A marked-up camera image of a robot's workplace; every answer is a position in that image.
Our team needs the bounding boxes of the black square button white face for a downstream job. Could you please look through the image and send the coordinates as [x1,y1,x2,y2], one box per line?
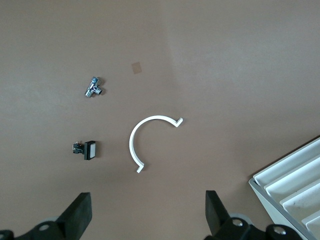
[71,140,99,162]

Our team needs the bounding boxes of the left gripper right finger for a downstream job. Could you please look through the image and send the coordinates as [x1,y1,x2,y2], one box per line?
[205,190,301,240]

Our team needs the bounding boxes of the white curved plastic arc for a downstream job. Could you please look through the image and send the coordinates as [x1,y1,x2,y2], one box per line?
[128,114,185,174]

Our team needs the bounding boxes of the white plastic drawer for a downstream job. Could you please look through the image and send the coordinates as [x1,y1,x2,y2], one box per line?
[282,183,320,222]
[265,156,320,205]
[252,136,320,189]
[301,208,320,240]

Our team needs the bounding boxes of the brown tape patch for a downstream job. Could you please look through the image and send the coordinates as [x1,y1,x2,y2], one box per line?
[131,61,143,75]

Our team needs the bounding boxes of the chrome valve fitting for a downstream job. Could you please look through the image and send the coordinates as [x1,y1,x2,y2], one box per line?
[83,76,106,99]

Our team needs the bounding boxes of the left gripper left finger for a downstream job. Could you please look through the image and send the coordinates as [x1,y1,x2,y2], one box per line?
[0,191,93,240]

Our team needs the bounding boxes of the white drawer cabinet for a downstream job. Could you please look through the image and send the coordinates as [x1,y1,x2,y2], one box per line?
[248,134,320,240]

